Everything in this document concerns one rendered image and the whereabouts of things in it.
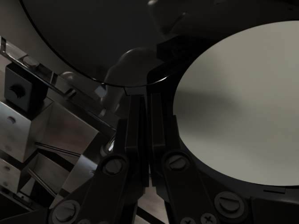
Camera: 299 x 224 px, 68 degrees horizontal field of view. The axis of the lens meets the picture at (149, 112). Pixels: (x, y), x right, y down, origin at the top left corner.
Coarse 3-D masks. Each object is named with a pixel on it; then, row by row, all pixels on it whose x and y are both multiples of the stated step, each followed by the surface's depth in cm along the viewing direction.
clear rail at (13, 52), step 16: (0, 48) 14; (16, 48) 14; (16, 64) 15; (32, 64) 14; (48, 80) 15; (64, 80) 15; (80, 96) 15; (96, 112) 15; (112, 112) 15; (112, 128) 15
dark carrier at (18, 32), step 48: (0, 0) 12; (48, 0) 11; (96, 0) 11; (144, 0) 10; (192, 0) 9; (240, 0) 8; (288, 0) 8; (48, 48) 13; (96, 48) 12; (144, 48) 11; (192, 48) 10; (96, 96) 14; (144, 96) 13; (240, 192) 15; (288, 192) 14
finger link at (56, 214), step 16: (144, 112) 11; (128, 128) 9; (144, 128) 10; (128, 144) 9; (144, 144) 9; (144, 160) 9; (144, 176) 10; (80, 192) 8; (128, 192) 9; (144, 192) 10; (64, 208) 7; (128, 208) 9
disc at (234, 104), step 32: (256, 32) 9; (288, 32) 9; (192, 64) 11; (224, 64) 10; (256, 64) 10; (288, 64) 9; (192, 96) 12; (224, 96) 11; (256, 96) 11; (288, 96) 10; (192, 128) 13; (224, 128) 12; (256, 128) 12; (288, 128) 11; (224, 160) 14; (256, 160) 13; (288, 160) 12
